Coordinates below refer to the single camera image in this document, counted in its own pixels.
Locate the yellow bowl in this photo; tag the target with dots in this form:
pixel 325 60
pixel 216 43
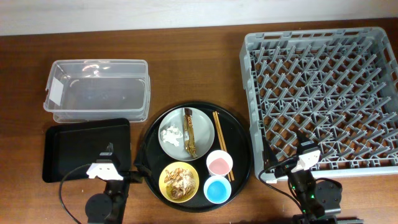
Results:
pixel 166 192

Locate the white tissue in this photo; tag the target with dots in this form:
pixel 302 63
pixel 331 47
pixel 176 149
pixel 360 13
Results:
pixel 171 134

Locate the food scraps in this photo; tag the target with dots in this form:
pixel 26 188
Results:
pixel 180 182

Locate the pink paper cup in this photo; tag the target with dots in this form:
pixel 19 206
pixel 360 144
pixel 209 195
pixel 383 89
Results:
pixel 219 162

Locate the brown gold snack wrapper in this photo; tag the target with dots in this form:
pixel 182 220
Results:
pixel 188 133

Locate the blue paper cup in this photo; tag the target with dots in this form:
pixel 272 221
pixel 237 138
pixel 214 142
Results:
pixel 217 189

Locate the grey round plate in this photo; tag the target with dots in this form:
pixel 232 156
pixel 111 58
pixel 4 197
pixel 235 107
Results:
pixel 204 133

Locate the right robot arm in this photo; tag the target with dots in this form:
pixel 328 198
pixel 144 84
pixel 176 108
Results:
pixel 318 199

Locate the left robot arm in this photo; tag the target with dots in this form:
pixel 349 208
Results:
pixel 109 206

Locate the grey dishwasher rack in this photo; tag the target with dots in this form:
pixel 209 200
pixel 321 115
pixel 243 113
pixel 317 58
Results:
pixel 337 86

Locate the black rectangular tray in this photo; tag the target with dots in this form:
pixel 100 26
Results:
pixel 69 146

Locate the round black serving tray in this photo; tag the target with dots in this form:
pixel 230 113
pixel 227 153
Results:
pixel 238 145

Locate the clear plastic storage bin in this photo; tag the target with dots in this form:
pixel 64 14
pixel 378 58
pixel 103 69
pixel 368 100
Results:
pixel 95 89

